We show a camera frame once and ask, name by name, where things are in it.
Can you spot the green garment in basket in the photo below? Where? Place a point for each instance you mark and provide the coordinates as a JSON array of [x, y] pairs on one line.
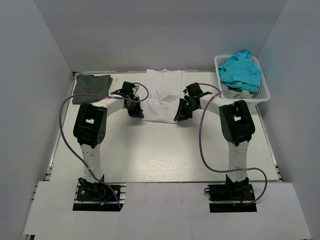
[[236, 88]]

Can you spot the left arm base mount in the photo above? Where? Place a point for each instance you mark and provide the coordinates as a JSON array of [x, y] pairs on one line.
[[97, 197]]

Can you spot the white t-shirt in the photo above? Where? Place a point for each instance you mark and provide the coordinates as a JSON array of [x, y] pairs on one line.
[[164, 93]]

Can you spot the white plastic basket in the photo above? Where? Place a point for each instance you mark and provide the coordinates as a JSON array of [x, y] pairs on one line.
[[263, 95]]

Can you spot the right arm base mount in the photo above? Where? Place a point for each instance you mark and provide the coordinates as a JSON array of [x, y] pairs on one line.
[[231, 197]]

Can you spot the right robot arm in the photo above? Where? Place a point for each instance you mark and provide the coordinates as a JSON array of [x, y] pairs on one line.
[[236, 122]]

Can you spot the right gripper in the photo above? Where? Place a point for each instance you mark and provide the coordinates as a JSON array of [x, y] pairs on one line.
[[182, 115]]

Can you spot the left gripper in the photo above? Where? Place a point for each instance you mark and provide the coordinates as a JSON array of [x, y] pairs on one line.
[[137, 113]]

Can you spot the grey garment in basket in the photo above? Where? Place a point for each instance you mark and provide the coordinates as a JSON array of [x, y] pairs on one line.
[[235, 93]]

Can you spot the turquoise t-shirt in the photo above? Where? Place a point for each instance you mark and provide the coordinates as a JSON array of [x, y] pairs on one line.
[[240, 72]]

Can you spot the folded dark green t-shirt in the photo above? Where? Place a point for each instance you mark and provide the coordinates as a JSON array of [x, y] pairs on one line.
[[90, 84]]

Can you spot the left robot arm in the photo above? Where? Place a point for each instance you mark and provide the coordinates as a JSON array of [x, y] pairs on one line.
[[91, 125]]

